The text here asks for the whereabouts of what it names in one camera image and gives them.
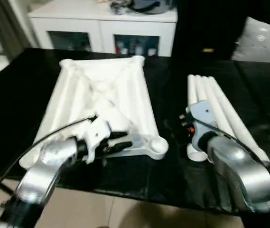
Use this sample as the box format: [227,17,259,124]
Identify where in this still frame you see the white plastic table leg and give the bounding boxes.
[201,76,242,144]
[208,77,270,167]
[194,76,221,130]
[186,75,211,163]

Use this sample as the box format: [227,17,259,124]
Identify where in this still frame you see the white plastic table top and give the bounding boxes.
[19,56,170,170]

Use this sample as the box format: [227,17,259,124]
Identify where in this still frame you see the black work mat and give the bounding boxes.
[0,47,270,215]

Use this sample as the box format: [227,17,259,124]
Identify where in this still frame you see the grey pillow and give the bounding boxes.
[232,16,270,65]

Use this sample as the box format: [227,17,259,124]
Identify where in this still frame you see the white cabinet with glass doors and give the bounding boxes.
[28,0,178,57]

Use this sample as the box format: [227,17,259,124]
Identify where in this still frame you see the grey black bag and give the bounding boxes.
[108,0,174,15]

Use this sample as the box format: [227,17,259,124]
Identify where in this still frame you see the grey curtain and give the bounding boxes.
[0,0,31,49]

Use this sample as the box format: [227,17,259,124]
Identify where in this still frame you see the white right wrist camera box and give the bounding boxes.
[184,100,220,149]

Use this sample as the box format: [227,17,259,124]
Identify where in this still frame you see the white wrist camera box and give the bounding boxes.
[76,116,113,163]
[184,100,220,149]

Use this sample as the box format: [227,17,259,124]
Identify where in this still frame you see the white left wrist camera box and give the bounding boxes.
[76,116,113,163]

